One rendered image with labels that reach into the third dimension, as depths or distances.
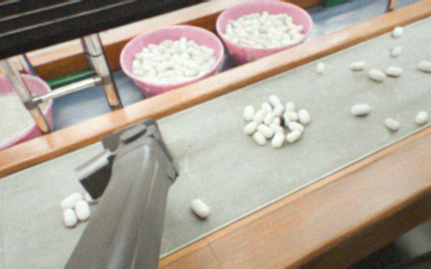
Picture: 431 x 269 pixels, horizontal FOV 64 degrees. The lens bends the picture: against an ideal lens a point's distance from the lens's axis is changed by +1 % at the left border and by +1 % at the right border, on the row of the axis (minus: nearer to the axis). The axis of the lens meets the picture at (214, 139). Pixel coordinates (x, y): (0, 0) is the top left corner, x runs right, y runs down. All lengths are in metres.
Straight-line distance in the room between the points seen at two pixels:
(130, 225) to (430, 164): 0.58
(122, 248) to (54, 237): 0.44
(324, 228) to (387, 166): 0.18
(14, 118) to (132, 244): 0.72
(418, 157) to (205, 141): 0.40
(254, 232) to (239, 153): 0.19
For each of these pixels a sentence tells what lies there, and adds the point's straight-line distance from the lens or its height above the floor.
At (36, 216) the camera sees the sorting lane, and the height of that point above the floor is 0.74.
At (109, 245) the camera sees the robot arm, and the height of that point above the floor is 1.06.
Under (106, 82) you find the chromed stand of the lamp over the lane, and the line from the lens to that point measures 0.75.
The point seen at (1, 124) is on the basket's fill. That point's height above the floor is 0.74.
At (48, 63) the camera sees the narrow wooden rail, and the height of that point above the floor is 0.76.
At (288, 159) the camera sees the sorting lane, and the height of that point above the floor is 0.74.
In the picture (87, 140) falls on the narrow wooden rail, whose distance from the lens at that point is 0.76.
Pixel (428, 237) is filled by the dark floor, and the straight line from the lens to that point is 1.60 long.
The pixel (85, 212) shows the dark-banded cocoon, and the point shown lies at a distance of 0.65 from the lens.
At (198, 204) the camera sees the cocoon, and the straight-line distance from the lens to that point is 0.60.
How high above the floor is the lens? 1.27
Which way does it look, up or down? 47 degrees down
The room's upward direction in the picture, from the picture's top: 4 degrees counter-clockwise
